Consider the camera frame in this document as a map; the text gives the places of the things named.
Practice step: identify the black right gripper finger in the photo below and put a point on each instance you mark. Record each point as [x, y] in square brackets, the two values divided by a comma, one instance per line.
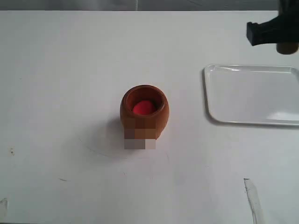
[282, 29]

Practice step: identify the brown wooden pestle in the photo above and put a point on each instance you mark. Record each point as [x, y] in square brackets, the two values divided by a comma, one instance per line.
[287, 48]

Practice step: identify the red ball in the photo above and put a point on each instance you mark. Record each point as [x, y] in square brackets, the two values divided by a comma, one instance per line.
[144, 107]

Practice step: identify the wooden mortar cup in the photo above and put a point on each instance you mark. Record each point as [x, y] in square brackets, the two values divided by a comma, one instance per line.
[142, 131]

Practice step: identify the white rectangular tray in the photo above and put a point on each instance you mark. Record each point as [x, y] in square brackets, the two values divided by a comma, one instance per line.
[252, 94]

